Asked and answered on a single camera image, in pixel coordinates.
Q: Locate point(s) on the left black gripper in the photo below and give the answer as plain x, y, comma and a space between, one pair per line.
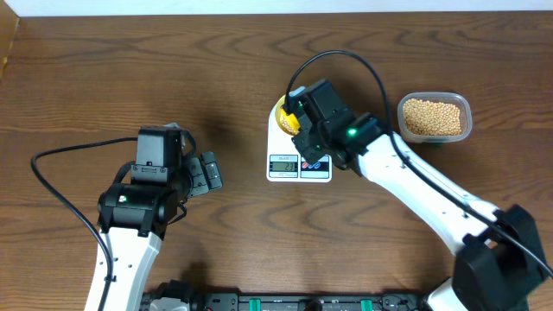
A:
201, 183

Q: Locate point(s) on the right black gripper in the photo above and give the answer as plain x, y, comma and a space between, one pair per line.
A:
301, 142

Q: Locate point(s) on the yellow measuring scoop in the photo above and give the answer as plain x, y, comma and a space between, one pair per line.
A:
282, 113

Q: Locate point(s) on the yellow bowl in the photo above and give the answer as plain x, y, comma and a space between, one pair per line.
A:
279, 106

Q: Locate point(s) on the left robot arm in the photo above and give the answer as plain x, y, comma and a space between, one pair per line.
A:
135, 210

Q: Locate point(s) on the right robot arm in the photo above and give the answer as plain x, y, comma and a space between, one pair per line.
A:
499, 259

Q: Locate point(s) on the soybeans in yellow bowl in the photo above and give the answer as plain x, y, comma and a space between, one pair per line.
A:
290, 124

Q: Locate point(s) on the white digital kitchen scale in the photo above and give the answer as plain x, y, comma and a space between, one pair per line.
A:
284, 163

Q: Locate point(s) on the clear plastic container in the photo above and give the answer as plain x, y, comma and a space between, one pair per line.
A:
445, 97

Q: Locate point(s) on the soybeans in container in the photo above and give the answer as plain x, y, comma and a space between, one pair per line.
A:
427, 118

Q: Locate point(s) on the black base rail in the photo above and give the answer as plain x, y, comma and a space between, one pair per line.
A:
176, 295

